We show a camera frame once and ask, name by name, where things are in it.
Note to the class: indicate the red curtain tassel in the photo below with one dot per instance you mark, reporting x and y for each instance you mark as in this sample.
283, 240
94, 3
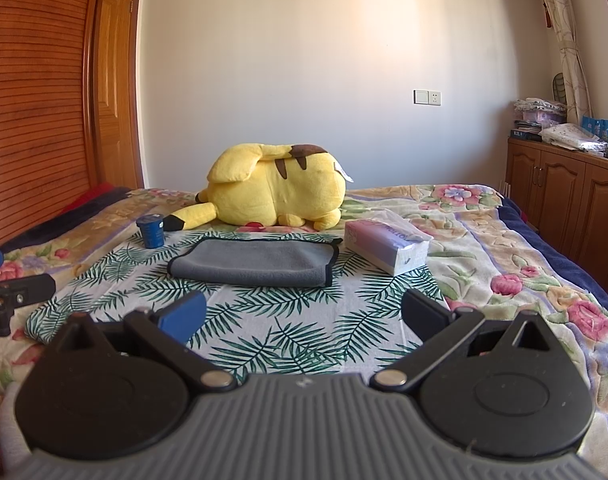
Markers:
547, 14

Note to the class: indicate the dark blue blanket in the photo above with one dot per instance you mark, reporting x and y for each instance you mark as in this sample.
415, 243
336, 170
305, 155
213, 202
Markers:
74, 215

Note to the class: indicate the patterned cream curtain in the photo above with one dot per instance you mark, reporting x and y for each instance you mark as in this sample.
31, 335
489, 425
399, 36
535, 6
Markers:
568, 35

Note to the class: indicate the purple and grey towel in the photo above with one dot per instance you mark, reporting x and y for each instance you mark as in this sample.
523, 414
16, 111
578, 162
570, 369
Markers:
254, 262

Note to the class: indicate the hand fan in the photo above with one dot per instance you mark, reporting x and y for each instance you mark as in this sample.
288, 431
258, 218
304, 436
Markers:
559, 87

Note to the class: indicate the soft tissue pack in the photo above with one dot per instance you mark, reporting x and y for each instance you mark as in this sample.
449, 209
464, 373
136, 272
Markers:
383, 242

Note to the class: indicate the white wall socket plate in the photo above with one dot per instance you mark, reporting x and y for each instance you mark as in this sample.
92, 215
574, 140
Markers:
427, 97

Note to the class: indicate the navy bedspread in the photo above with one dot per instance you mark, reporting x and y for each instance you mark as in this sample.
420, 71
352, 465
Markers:
573, 265

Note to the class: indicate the blue boxes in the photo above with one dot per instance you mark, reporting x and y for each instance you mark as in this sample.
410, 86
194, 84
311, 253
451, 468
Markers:
597, 128

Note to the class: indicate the yellow plush toy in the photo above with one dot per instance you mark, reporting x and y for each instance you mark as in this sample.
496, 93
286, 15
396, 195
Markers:
279, 187

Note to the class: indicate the wooden door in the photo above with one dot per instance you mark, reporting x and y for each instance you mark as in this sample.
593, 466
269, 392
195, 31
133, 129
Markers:
116, 85

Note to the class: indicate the louvred wooden wardrobe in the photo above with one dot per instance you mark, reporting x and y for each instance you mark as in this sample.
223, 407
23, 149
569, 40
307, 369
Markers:
34, 100

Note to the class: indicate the stack of folded linens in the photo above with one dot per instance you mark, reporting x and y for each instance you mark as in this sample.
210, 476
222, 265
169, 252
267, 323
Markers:
538, 112

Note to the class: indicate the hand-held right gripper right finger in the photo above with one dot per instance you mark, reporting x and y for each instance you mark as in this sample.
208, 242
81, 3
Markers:
423, 312

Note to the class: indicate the small blue cup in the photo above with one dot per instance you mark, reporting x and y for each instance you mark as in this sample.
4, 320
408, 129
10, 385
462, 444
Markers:
150, 232

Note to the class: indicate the white leaf-print cloth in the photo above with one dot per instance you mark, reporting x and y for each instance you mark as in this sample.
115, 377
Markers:
284, 325

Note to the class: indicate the dark flat box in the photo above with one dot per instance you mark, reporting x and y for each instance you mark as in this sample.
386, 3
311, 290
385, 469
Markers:
524, 135

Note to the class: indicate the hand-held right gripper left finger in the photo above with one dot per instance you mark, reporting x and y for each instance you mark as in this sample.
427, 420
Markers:
181, 317

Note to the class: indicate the red cloth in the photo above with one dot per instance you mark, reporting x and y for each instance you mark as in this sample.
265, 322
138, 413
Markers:
91, 196

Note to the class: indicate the wooden cabinet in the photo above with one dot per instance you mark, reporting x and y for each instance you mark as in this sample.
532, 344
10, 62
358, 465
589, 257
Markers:
563, 195

